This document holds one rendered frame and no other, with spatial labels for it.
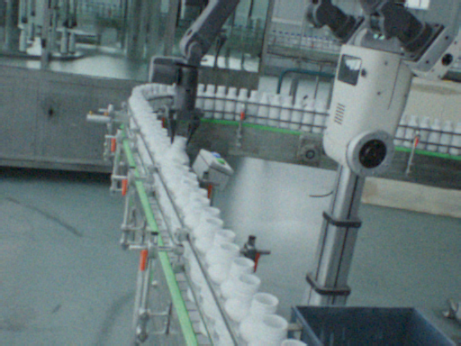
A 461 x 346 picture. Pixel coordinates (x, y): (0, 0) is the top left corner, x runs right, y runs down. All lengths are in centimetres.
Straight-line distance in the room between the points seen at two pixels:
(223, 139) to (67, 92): 189
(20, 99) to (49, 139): 37
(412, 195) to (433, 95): 94
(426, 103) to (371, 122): 367
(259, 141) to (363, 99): 131
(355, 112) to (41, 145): 328
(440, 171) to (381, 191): 241
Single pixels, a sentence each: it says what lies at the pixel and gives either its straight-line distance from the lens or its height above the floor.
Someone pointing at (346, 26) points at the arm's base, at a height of 155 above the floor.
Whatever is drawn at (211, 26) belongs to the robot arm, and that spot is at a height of 150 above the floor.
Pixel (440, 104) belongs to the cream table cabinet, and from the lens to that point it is 553.
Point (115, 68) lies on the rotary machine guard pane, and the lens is 462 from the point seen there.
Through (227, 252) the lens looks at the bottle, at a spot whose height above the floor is 116.
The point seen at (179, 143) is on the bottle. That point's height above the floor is 120.
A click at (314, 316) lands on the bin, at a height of 92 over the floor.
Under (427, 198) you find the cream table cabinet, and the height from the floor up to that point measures 14.
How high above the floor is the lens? 155
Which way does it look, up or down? 16 degrees down
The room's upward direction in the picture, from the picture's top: 9 degrees clockwise
